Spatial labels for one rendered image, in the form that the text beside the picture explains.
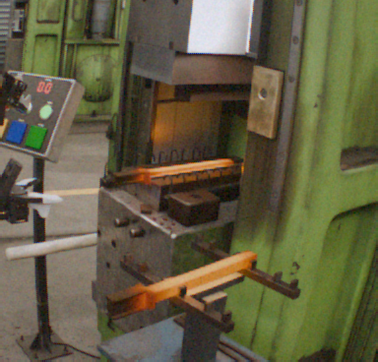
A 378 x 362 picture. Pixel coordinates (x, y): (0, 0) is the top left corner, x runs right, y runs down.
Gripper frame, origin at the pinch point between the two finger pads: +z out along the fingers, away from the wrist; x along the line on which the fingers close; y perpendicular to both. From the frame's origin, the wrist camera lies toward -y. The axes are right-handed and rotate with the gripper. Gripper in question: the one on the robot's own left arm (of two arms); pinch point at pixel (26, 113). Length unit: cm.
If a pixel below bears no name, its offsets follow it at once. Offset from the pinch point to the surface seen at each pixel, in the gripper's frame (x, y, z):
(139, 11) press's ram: -36, 35, -12
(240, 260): -88, -25, -19
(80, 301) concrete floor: 20, -63, 111
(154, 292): -80, -37, -40
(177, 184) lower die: -56, -8, 9
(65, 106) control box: -7.1, 7.8, 10.7
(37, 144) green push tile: -2.4, -7.1, 9.4
